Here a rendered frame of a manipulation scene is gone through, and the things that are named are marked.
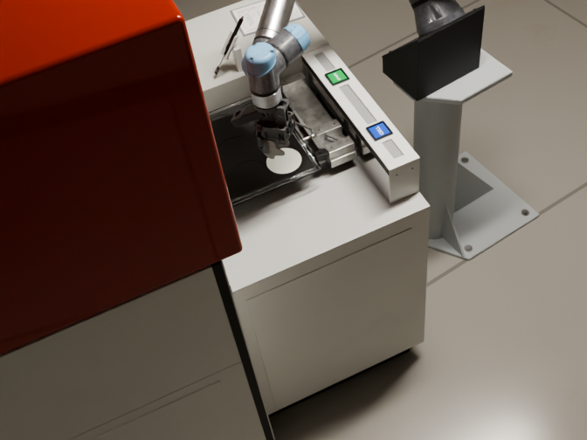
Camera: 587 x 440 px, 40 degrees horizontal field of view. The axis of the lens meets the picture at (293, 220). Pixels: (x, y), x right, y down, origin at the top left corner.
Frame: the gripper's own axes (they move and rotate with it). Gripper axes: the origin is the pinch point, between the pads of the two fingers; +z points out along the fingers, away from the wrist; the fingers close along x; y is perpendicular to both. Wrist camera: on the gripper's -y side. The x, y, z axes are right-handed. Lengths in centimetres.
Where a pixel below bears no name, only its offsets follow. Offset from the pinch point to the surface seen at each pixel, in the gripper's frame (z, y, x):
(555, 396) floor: 100, 88, 5
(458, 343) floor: 99, 52, 16
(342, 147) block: 8.4, 15.2, 15.0
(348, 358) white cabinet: 78, 22, -12
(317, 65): 2.8, -0.6, 40.5
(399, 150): 3.7, 32.2, 13.2
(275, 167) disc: 9.1, -0.9, 3.5
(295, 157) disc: 9.1, 3.3, 8.5
